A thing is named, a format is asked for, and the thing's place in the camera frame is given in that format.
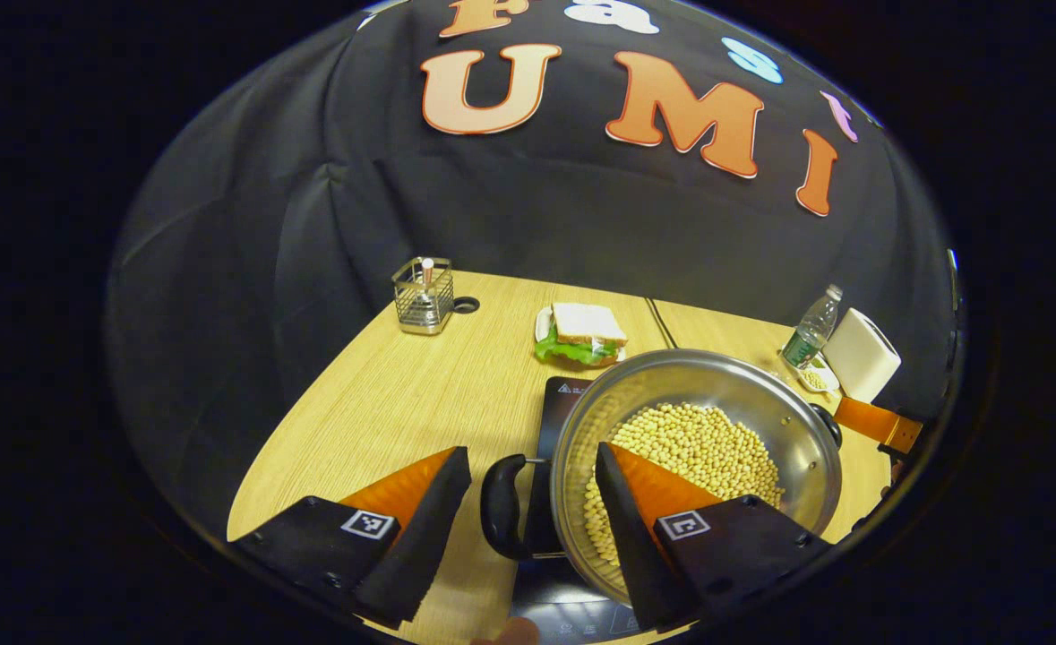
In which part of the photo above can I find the sandwich with lettuce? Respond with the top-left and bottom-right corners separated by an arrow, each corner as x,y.
535,303 -> 629,366

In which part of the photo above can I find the white toaster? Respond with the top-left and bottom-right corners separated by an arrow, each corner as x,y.
821,308 -> 903,404

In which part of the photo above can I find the black backdrop cloth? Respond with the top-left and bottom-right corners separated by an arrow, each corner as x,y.
107,0 -> 958,538

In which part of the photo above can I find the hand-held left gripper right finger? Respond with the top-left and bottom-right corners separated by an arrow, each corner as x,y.
594,441 -> 833,633

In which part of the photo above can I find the stainless steel pot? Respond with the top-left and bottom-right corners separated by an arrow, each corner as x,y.
480,348 -> 844,608

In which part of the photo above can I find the clear plastic water bottle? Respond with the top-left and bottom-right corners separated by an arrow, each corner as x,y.
778,284 -> 845,370

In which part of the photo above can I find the black power cable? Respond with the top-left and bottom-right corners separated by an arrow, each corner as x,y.
644,297 -> 679,350

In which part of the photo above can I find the white divided dish of beans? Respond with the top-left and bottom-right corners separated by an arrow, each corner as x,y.
796,358 -> 842,395

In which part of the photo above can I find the pile of soybeans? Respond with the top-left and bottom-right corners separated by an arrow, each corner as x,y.
583,402 -> 784,567

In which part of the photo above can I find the black induction cooktop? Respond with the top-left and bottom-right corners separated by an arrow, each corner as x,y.
510,376 -> 645,644

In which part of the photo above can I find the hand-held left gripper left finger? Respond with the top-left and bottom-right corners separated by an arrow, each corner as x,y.
228,446 -> 473,630

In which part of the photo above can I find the wire mesh utensil holder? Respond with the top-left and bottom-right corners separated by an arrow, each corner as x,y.
391,257 -> 455,336

